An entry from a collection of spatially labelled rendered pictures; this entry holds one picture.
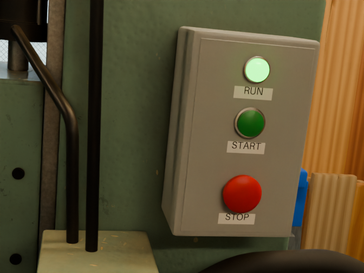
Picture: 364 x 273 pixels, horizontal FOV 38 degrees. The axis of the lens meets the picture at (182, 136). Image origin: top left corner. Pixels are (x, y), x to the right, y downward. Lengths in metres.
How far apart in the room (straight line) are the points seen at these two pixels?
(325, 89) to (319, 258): 1.36
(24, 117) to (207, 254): 0.21
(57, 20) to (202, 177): 0.18
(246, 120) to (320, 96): 1.43
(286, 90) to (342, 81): 1.44
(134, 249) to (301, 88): 0.18
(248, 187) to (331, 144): 1.46
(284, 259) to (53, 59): 0.26
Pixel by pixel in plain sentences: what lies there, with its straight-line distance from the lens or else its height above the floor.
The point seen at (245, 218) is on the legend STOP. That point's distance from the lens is 0.42.
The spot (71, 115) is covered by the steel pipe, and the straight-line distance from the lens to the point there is 0.42.
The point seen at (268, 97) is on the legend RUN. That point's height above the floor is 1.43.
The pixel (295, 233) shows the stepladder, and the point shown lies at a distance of 1.37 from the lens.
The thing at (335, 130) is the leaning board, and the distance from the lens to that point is 1.85.
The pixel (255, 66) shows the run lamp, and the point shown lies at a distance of 0.38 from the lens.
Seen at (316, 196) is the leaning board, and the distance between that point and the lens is 1.74.
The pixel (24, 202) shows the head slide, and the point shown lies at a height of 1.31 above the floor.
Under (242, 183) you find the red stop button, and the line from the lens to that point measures 0.40.
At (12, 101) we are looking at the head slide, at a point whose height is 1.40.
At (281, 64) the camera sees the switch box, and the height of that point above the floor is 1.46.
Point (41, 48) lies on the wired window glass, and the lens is 1.90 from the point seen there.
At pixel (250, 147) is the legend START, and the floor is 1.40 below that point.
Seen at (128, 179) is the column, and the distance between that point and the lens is 0.45.
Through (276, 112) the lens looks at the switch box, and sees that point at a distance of 0.40.
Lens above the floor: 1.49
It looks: 13 degrees down
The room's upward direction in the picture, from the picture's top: 6 degrees clockwise
